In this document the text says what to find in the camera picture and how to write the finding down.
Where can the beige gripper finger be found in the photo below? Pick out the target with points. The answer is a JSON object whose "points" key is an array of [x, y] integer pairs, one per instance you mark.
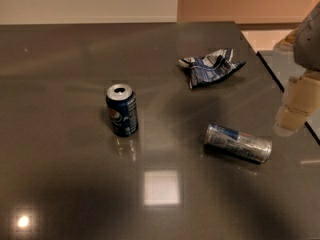
{"points": [[288, 121], [302, 95]]}

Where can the silver blue Red Bull can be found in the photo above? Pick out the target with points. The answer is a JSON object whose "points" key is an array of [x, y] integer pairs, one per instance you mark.
{"points": [[237, 143]]}

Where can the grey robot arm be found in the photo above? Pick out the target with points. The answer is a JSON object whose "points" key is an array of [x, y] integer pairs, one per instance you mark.
{"points": [[306, 48]]}

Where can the blue Pepsi can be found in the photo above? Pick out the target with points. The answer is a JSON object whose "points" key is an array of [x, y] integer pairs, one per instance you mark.
{"points": [[122, 109]]}

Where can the crumpled blue white chip bag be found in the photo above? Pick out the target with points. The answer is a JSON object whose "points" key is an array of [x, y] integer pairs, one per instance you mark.
{"points": [[210, 69]]}

